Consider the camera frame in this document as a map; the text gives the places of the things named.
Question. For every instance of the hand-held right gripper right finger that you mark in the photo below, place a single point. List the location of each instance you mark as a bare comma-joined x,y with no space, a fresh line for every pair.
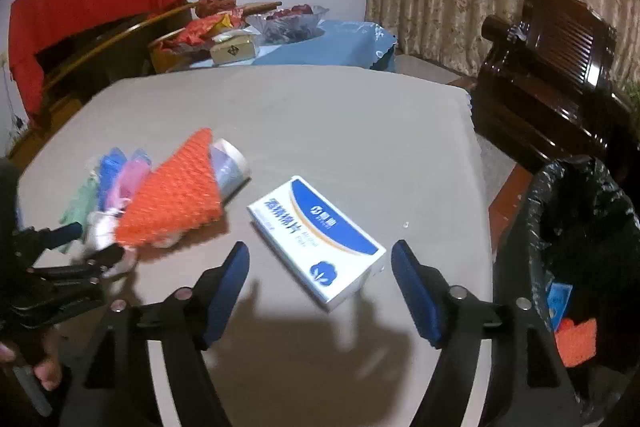
417,297

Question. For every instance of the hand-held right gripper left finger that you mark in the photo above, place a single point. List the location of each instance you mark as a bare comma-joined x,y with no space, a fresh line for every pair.
225,297

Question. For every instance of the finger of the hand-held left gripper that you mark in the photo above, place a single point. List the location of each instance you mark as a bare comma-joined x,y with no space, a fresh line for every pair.
62,233
95,264

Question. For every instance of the green plastic bag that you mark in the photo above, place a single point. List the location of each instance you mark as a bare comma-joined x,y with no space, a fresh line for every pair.
80,212

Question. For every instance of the white tissue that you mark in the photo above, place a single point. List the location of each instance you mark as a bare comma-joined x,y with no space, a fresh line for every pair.
105,232

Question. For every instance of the blue plastic bag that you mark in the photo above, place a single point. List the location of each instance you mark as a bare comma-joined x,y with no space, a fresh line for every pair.
111,174

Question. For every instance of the pink plastic bag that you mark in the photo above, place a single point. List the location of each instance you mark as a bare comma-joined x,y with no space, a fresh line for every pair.
131,182

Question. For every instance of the orange foam net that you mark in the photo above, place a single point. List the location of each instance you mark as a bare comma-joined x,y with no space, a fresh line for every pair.
170,197
577,342

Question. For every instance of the white and blue box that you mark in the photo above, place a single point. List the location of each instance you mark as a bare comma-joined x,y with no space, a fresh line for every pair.
320,242

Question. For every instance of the blue packet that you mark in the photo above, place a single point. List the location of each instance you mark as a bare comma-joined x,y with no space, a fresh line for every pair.
560,307

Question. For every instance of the black lined waste bin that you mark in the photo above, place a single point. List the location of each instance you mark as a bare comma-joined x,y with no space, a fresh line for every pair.
590,232

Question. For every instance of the person's left hand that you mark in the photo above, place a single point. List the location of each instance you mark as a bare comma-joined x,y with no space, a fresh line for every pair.
50,369

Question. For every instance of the wooden television stand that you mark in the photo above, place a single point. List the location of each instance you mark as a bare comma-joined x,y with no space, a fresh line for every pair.
90,77

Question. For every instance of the grey tablecloth table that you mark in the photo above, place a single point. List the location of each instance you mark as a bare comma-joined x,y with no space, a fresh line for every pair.
325,132

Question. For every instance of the black television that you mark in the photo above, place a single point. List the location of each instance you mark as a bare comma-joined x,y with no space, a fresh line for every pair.
85,37

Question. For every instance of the wooden cabinet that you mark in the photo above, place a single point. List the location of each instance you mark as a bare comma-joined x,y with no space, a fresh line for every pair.
170,57

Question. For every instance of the gold tissue box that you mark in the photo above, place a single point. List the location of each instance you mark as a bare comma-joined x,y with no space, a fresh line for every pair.
235,51

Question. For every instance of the glass tray of red packets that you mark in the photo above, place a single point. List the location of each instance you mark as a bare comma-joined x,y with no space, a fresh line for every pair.
205,32

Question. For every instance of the dark wooden armchair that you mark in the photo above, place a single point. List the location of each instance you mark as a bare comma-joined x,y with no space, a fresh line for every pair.
545,82

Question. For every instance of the blue tablecloth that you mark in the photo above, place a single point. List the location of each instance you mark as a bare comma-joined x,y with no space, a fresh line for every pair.
330,47

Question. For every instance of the glass fruit bowl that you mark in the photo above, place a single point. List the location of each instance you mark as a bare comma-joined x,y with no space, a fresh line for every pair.
290,29

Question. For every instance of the red basket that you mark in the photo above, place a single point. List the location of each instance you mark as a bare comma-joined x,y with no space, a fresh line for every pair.
217,3

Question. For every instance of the red apple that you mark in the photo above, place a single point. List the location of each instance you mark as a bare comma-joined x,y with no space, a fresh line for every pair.
302,10
284,13

